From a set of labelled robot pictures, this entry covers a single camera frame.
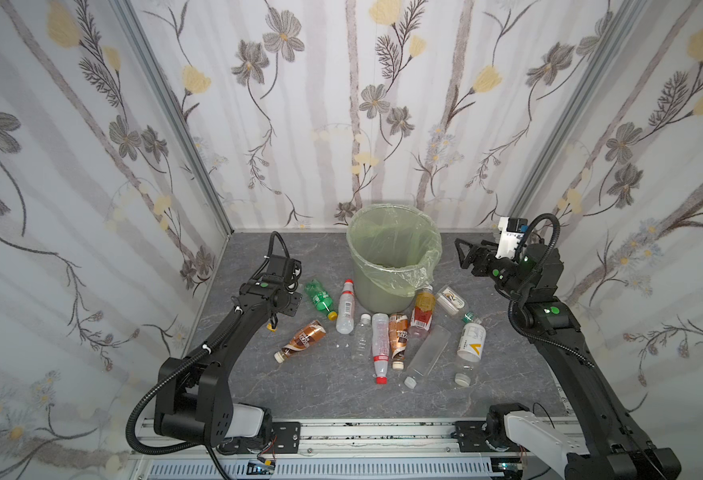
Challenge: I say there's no white vented cable duct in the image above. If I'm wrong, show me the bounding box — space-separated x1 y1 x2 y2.
144 458 505 480

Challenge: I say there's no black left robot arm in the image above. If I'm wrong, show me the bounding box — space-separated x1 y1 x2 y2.
154 280 302 448

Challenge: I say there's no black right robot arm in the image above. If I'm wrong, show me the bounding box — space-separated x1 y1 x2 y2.
455 239 681 479

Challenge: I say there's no copper label short bottle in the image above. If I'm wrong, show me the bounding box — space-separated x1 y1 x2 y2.
437 285 467 318

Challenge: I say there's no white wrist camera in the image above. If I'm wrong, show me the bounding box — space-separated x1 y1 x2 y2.
495 217 529 259
264 255 303 284

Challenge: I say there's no brown label coffee bottle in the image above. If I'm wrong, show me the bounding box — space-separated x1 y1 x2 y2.
274 321 327 363

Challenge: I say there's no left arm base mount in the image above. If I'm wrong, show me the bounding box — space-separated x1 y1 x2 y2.
215 404 302 456

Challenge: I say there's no green lined waste bin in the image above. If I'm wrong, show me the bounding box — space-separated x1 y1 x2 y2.
347 204 443 314

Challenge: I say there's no orange drink bottle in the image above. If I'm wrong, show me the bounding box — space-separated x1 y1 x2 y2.
409 285 437 338

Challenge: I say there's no large clear empty bottle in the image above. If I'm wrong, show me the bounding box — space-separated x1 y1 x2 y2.
403 326 451 390

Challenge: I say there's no clear bottle red label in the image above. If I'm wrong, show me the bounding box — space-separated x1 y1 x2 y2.
371 313 389 385

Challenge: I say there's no black corrugated left cable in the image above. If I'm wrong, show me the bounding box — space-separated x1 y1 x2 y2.
124 344 215 456

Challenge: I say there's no white bottle red cap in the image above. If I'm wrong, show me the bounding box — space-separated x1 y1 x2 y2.
336 279 355 335

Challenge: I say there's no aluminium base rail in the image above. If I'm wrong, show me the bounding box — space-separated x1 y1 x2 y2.
123 418 557 479

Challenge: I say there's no small clear bottle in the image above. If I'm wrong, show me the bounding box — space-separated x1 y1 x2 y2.
353 313 371 361

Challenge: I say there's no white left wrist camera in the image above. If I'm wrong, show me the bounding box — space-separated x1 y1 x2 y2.
264 255 303 284

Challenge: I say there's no brown label milk tea bottle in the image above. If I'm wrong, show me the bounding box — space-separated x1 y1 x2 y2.
389 313 409 371

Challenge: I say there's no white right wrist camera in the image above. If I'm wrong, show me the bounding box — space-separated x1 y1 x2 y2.
495 217 529 259

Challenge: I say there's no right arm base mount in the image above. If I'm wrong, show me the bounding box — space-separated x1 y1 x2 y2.
451 403 531 453

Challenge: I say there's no white label yellow V bottle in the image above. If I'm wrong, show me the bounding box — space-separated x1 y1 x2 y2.
453 312 487 387

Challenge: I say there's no green plastic bottle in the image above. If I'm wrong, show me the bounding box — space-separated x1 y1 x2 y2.
305 279 338 321

